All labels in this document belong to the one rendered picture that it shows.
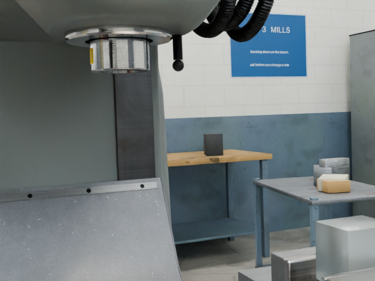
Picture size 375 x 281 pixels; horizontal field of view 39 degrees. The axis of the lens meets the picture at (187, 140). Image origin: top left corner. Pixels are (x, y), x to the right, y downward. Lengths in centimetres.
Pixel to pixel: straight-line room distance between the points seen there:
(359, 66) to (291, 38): 75
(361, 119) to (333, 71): 61
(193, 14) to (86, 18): 8
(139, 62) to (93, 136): 40
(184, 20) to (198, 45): 469
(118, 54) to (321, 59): 540
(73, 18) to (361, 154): 542
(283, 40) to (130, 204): 481
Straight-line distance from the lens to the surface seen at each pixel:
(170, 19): 38
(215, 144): 437
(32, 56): 79
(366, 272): 52
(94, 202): 79
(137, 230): 79
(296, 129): 555
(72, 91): 80
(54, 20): 39
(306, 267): 56
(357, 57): 575
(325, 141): 577
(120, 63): 40
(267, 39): 543
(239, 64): 525
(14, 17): 54
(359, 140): 573
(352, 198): 254
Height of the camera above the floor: 124
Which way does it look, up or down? 3 degrees down
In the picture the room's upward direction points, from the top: 2 degrees counter-clockwise
